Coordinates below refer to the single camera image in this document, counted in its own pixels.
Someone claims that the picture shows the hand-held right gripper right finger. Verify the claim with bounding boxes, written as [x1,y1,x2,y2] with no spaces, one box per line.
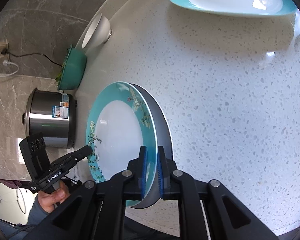
[157,146,280,240]

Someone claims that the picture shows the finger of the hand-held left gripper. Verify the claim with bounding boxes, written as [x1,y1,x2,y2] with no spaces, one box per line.
[71,146,93,165]

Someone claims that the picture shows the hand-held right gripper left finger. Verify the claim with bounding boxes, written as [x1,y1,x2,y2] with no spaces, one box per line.
[22,146,148,240]

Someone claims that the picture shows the white bowl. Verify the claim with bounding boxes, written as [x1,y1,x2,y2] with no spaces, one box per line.
[81,12,113,49]

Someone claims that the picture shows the person's left forearm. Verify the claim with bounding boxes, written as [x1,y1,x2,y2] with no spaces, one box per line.
[27,196,56,232]

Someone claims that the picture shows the person's left hand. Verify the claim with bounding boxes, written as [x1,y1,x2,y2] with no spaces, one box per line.
[37,181,70,213]

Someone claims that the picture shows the stainless steel pot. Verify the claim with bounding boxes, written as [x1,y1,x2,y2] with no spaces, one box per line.
[22,88,78,149]

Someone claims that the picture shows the leafy greens in basin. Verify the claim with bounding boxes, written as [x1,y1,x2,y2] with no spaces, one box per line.
[54,52,68,83]

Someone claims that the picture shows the teal plastic basin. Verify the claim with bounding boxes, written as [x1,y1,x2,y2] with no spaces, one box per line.
[57,44,87,91]

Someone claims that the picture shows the white power cable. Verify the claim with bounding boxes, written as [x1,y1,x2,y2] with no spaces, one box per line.
[0,60,19,79]

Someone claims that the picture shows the black power cable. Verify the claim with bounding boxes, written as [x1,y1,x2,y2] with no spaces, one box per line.
[0,50,63,68]

